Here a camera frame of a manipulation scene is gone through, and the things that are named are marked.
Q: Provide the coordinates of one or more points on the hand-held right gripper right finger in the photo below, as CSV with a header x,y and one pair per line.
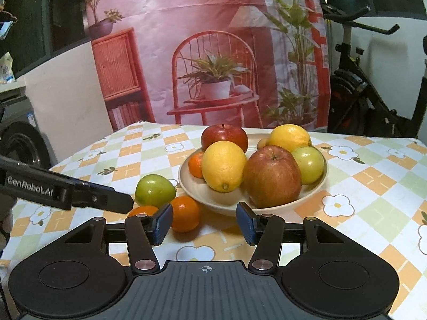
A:
x,y
245,223

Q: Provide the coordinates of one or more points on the checkered flower tablecloth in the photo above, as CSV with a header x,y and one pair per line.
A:
x,y
367,190

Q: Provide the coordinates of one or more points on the mottled red yellow apple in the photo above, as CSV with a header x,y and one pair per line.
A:
x,y
272,176

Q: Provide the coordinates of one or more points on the person's left hand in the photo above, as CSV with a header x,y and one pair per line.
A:
x,y
4,223

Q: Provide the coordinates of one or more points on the yellow lemon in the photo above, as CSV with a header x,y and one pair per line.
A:
x,y
288,138
223,166

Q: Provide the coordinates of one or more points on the black exercise bike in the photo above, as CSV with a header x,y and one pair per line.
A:
x,y
350,90

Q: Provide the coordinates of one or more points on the printed backdrop cloth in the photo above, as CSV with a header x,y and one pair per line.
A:
x,y
183,13

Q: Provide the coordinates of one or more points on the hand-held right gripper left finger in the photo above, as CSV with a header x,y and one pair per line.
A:
x,y
163,223

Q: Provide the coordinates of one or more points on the orange tangerine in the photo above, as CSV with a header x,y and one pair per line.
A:
x,y
185,213
143,210
196,165

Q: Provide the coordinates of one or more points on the grey washing machine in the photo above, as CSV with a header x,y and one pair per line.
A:
x,y
20,140

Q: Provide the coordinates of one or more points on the beige round plate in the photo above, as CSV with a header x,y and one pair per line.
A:
x,y
213,200

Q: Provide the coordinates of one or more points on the green round fruit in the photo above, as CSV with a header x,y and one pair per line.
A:
x,y
155,190
310,165

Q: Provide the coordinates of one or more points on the dark framed window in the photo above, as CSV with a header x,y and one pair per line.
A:
x,y
33,6

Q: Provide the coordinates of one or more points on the small brown fruit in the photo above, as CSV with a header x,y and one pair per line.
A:
x,y
263,142

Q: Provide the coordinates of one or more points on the white plastic packet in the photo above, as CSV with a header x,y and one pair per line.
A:
x,y
6,70

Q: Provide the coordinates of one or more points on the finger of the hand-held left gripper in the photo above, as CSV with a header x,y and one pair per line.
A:
x,y
100,196

